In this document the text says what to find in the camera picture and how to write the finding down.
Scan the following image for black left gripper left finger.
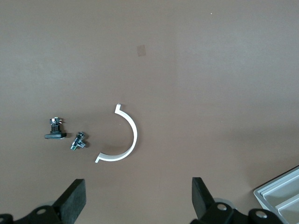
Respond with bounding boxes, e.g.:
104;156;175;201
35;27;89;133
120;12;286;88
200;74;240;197
0;179;87;224

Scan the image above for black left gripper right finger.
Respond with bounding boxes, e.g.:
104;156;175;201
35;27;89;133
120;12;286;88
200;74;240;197
190;177;281;224

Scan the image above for white plastic drawer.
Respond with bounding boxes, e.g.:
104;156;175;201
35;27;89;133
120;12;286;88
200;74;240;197
277;195;299;224
260;174;299;208

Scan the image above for white drawer cabinet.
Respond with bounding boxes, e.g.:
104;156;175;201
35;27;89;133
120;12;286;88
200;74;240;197
253;165;299;224

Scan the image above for black square push button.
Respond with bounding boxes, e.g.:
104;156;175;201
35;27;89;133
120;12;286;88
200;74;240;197
44;117;68;140

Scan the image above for white curved plastic clip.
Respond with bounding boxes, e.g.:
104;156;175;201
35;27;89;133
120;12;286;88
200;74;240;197
94;103;138;164

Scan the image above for small metal toggle switch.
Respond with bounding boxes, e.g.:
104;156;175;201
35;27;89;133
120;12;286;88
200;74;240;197
70;131;87;151

